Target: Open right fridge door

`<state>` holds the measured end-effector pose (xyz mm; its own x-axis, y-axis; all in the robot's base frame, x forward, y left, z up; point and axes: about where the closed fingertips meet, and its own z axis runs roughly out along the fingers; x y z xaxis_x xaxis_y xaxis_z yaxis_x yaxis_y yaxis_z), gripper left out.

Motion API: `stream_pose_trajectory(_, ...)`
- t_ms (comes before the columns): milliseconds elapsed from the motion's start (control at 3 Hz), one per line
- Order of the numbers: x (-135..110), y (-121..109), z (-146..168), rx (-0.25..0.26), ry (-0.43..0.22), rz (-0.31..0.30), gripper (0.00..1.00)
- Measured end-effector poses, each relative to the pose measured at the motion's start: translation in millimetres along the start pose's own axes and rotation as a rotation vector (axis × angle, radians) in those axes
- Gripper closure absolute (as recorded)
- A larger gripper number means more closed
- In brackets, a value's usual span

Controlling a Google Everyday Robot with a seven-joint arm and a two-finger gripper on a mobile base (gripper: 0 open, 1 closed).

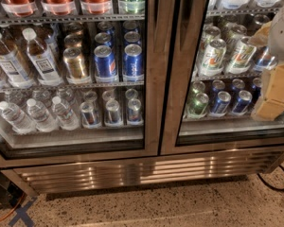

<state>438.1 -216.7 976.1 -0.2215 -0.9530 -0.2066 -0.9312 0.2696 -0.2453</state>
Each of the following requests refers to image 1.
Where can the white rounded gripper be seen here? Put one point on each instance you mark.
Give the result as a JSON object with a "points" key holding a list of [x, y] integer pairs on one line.
{"points": [[283, 35]]}

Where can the glass fridge door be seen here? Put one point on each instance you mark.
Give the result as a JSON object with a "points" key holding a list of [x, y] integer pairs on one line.
{"points": [[199, 22], [150, 29]]}

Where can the stainless steel fridge base grille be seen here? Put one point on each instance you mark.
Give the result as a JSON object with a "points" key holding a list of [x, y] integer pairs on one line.
{"points": [[132, 172]]}

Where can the white 7up can right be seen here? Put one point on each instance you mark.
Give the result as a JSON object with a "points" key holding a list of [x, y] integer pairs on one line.
{"points": [[240, 57]]}

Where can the white 7up can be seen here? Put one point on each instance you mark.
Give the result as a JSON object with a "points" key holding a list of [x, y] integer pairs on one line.
{"points": [[240, 57], [211, 58]]}

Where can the white 7up can left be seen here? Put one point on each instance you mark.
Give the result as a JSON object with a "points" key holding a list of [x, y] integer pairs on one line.
{"points": [[211, 58]]}

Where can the green can front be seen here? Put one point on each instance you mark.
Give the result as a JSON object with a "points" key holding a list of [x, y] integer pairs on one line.
{"points": [[197, 106]]}

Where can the blue pepsi can right front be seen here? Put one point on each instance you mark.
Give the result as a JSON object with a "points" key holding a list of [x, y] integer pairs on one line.
{"points": [[133, 63]]}

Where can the blue pepsi can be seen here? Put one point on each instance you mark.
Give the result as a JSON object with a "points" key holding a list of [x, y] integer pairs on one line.
{"points": [[133, 63], [106, 70]]}

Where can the small can right front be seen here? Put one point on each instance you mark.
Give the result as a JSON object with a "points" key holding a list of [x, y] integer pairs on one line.
{"points": [[134, 112]]}

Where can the small can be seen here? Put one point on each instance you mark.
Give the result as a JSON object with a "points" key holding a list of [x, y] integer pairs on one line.
{"points": [[113, 113], [90, 115], [134, 112]]}

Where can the small can middle front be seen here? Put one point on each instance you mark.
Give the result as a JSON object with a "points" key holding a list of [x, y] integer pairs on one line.
{"points": [[113, 113]]}

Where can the blue pepsi can left front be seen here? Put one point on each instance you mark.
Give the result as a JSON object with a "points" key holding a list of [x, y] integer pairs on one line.
{"points": [[106, 70]]}

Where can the small can left front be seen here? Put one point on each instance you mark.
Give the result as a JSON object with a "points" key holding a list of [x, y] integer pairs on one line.
{"points": [[90, 115]]}

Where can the gold soda can front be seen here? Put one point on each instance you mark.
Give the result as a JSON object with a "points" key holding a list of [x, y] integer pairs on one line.
{"points": [[77, 68]]}

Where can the water bottle right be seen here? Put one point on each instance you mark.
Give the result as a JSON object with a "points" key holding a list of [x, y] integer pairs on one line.
{"points": [[67, 118]]}

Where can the water bottle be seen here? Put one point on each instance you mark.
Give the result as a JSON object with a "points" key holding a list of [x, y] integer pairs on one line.
{"points": [[67, 118], [43, 118], [19, 120]]}

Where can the tea bottle white cap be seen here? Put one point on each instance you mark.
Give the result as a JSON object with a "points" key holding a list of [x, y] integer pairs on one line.
{"points": [[42, 58]]}

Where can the water bottle middle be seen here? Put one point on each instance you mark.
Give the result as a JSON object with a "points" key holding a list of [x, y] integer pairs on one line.
{"points": [[43, 118]]}

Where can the water bottle left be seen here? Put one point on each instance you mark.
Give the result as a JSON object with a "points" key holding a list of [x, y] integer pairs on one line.
{"points": [[19, 120]]}

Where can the tea bottle far left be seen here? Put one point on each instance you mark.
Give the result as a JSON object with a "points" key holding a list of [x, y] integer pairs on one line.
{"points": [[15, 65]]}

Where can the blue tape cross mark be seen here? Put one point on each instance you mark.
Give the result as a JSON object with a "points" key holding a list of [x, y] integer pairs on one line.
{"points": [[21, 214]]}

